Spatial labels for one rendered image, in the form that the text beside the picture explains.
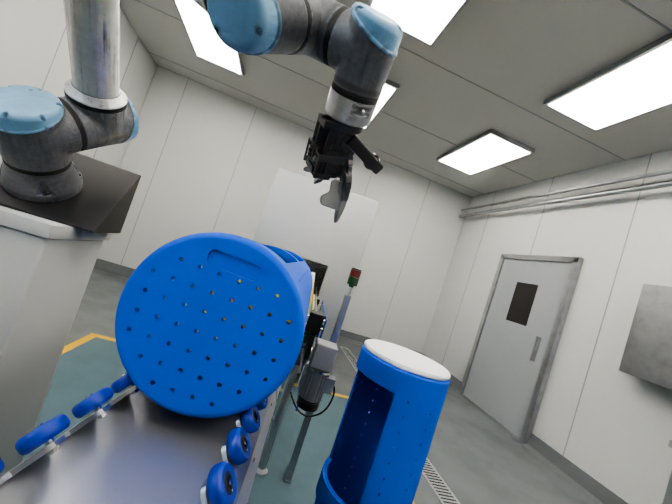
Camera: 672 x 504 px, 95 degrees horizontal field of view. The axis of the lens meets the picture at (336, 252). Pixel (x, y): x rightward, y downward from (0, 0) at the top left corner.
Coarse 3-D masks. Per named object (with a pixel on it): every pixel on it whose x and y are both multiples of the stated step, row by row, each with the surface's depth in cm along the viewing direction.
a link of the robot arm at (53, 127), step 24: (0, 96) 77; (24, 96) 80; (48, 96) 83; (0, 120) 75; (24, 120) 76; (48, 120) 80; (72, 120) 86; (0, 144) 80; (24, 144) 80; (48, 144) 83; (72, 144) 88; (24, 168) 85; (48, 168) 88
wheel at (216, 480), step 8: (216, 464) 35; (224, 464) 35; (216, 472) 34; (224, 472) 35; (232, 472) 36; (208, 480) 34; (216, 480) 33; (224, 480) 34; (232, 480) 35; (208, 488) 33; (216, 488) 33; (224, 488) 34; (232, 488) 35; (208, 496) 33; (216, 496) 33; (224, 496) 33; (232, 496) 35
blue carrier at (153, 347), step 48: (192, 240) 47; (240, 240) 47; (144, 288) 46; (192, 288) 47; (240, 288) 47; (288, 288) 47; (144, 336) 46; (192, 336) 46; (240, 336) 47; (288, 336) 47; (144, 384) 46; (192, 384) 46; (240, 384) 47
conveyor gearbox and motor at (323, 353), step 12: (312, 348) 152; (324, 348) 148; (336, 348) 149; (312, 360) 147; (324, 360) 147; (312, 372) 148; (324, 372) 147; (312, 384) 148; (324, 384) 149; (300, 396) 150; (312, 396) 147; (312, 408) 147
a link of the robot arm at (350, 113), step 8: (328, 96) 56; (336, 96) 54; (328, 104) 56; (336, 104) 54; (344, 104) 54; (352, 104) 53; (360, 104) 53; (376, 104) 56; (328, 112) 56; (336, 112) 55; (344, 112) 54; (352, 112) 54; (360, 112) 54; (368, 112) 55; (336, 120) 57; (344, 120) 55; (352, 120) 55; (360, 120) 56; (368, 120) 57
